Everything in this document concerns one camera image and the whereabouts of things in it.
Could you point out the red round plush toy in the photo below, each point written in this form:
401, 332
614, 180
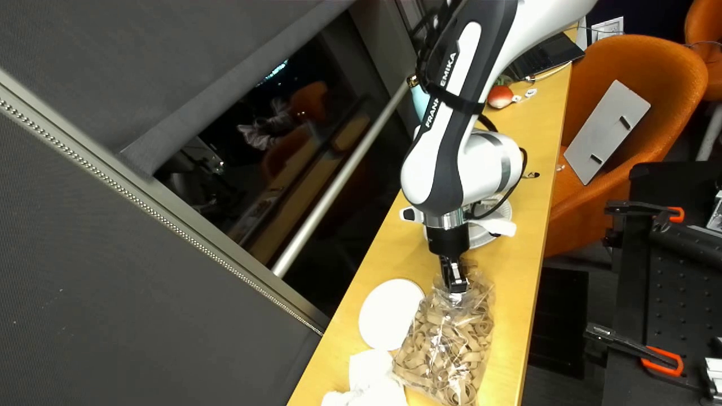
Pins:
499, 98

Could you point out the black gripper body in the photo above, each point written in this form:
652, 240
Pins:
452, 242

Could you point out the orange chair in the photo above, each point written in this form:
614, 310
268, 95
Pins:
662, 82
707, 24

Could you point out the black perforated robot stand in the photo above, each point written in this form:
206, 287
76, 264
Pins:
678, 286

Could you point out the white crumpled cloth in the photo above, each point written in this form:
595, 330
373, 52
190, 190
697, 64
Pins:
369, 375

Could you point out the clear bag of snacks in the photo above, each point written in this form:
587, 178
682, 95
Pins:
443, 346

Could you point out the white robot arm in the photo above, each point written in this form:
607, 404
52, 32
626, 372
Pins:
452, 165

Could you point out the silver metal window railing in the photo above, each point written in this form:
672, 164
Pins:
338, 181

